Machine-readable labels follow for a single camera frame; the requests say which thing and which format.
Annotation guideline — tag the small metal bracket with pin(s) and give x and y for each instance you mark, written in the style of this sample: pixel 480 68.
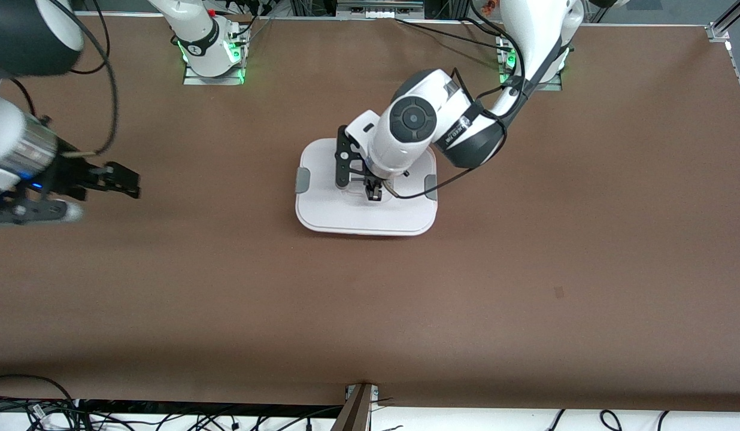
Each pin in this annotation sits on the small metal bracket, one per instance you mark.
pixel 375 395

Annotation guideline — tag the grey lid latch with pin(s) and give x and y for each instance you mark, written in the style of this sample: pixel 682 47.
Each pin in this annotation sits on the grey lid latch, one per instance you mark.
pixel 430 187
pixel 302 180

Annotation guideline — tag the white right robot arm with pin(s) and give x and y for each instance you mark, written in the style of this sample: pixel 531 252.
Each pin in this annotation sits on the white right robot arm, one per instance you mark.
pixel 23 36

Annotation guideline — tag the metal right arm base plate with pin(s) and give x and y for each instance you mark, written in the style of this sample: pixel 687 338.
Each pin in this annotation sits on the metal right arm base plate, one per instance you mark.
pixel 214 81

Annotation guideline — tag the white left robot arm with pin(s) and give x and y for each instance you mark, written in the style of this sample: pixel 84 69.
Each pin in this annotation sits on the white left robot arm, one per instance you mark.
pixel 537 36

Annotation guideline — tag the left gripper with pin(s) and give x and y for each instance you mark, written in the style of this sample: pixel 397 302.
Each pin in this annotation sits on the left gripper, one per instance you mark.
pixel 373 190

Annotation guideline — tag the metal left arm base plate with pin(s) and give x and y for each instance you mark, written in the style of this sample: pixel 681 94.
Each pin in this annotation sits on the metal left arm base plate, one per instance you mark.
pixel 546 87

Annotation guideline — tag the aluminium frame profile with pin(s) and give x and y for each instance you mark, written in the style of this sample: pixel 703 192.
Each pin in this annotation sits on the aluminium frame profile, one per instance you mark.
pixel 718 30

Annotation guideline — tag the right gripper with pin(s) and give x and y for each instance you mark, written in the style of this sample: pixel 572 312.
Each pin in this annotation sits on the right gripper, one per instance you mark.
pixel 70 172

